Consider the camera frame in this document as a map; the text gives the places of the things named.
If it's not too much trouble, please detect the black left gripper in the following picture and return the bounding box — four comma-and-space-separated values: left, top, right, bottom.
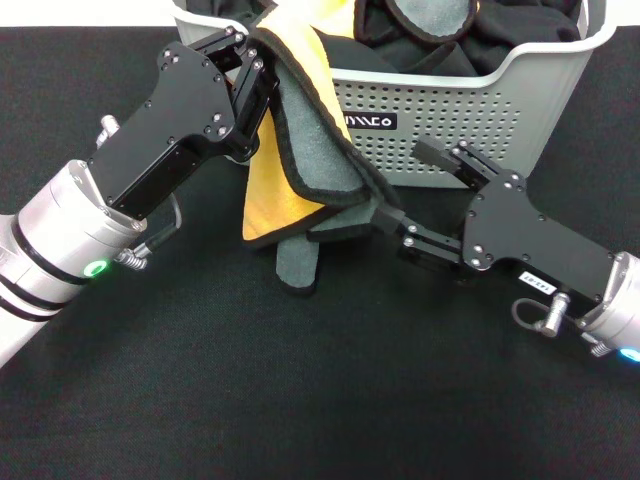
87, 27, 281, 221

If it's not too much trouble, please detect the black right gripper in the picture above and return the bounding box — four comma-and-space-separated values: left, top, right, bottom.
372, 138, 616, 306

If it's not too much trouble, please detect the yellow grey black-edged towel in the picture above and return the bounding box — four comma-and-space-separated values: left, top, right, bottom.
241, 0, 404, 296

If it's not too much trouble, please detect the grey perforated plastic storage box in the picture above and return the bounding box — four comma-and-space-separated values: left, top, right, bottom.
172, 0, 619, 190

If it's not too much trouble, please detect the grey towel with black edge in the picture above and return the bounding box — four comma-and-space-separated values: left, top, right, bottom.
382, 0, 481, 46

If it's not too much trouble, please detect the black tablecloth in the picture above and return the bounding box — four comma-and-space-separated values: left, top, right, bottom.
0, 24, 640, 480

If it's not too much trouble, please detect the silver round connector plug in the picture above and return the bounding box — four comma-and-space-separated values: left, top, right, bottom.
532, 292, 571, 336
97, 114, 121, 149

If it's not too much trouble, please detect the crumpled black cloth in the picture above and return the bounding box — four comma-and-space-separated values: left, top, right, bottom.
187, 0, 584, 79

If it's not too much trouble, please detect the thin grey looped cable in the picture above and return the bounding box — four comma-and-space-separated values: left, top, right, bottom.
512, 298, 549, 331

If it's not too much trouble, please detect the black cable with spring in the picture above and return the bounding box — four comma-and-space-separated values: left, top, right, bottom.
114, 194, 182, 271

